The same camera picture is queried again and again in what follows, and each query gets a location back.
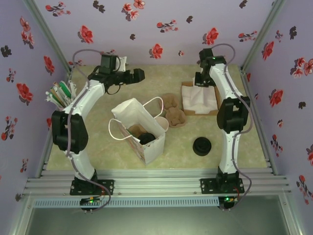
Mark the white paper napkin stack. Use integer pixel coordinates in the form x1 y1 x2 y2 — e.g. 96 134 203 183
182 84 218 115

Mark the white paper bag cartoon print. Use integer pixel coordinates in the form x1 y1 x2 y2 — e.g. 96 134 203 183
108 96 166 166

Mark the paper coffee cup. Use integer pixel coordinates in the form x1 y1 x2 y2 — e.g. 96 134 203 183
155 116 170 133

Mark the black plastic cup lid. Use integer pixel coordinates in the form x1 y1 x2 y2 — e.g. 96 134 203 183
137 133 157 145

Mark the brown cardboard tray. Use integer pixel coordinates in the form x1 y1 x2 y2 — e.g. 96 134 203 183
180 80 222 117

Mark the green straw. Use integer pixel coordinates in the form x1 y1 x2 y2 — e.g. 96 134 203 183
60 81 72 100

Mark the black lid on table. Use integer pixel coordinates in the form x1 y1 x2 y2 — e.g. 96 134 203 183
192 137 212 157

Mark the lilac left arm cable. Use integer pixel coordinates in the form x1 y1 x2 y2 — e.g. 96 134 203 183
72 48 113 212

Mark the aluminium frame post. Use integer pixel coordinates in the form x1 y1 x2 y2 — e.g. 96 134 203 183
241 0 288 71
23 0 75 73

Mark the aluminium side rail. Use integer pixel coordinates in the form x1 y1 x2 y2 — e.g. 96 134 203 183
241 68 278 177
39 68 74 177

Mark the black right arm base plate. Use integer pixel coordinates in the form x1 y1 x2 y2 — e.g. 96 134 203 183
200 178 245 195

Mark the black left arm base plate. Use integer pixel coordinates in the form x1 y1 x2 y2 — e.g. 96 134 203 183
70 180 115 196

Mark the aluminium base rail beam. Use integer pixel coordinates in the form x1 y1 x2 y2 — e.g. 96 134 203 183
24 168 291 198

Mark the grey slotted cable duct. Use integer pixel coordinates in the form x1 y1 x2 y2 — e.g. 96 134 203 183
33 197 220 209

